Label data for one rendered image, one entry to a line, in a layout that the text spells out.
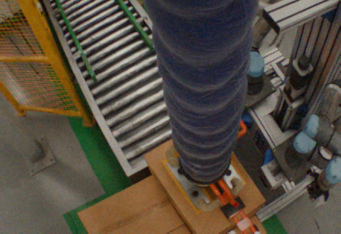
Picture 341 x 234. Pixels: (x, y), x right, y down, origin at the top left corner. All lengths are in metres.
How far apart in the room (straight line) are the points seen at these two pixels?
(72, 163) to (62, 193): 0.29
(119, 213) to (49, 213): 0.92
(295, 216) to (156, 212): 1.19
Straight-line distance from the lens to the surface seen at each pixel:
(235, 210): 1.80
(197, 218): 2.04
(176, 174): 1.96
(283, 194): 2.85
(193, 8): 0.66
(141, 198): 2.50
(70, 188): 3.22
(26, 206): 3.36
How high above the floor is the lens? 2.96
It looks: 64 degrees down
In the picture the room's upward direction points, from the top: 11 degrees counter-clockwise
